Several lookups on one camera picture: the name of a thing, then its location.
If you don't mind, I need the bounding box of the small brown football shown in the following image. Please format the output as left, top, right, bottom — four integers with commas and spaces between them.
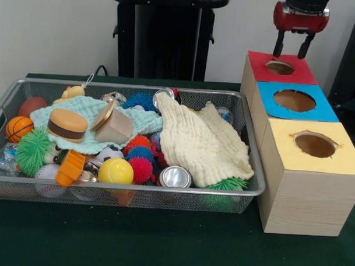
17, 96, 48, 119

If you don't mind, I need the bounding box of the yellow rubber duck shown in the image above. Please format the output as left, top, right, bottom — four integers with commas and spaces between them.
52, 84, 86, 106

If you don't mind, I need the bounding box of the yellow ball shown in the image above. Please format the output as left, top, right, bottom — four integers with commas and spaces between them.
97, 156, 135, 185

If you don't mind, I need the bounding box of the wooden box with three holes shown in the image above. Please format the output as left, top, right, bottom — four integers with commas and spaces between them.
234, 50, 355, 238

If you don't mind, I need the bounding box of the shallow wire mesh bin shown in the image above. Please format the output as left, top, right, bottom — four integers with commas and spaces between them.
0, 76, 269, 216

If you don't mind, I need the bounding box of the toy hamburger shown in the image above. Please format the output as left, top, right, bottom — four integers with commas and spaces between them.
46, 107, 89, 145

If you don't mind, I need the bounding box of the plain wooden block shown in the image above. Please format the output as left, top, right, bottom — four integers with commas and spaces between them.
94, 108, 135, 146

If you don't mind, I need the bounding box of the small orange basketball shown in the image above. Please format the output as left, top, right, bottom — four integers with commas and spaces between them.
5, 115, 35, 144

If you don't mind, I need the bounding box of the dark green tablecloth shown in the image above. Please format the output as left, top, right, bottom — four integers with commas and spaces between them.
0, 71, 355, 266

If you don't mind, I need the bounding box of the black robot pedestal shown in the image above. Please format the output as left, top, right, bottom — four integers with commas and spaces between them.
105, 0, 231, 82

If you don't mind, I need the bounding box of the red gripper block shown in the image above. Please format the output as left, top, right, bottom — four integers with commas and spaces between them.
272, 1, 331, 60

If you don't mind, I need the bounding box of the orange plastic toy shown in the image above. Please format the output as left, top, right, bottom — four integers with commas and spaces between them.
55, 150, 86, 188

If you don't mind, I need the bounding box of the black cable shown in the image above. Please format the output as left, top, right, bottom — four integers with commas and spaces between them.
94, 65, 111, 78

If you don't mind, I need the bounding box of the cream waffle cloth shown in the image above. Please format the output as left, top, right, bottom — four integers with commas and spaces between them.
152, 93, 258, 191

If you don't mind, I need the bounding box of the light teal waffle cloth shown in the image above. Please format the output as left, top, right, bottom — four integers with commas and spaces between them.
27, 93, 165, 155

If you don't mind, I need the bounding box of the black chair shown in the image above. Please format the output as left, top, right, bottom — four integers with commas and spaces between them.
326, 3, 355, 117

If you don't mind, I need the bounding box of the green spiky ball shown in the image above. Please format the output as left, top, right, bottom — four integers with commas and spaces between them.
15, 126, 55, 179

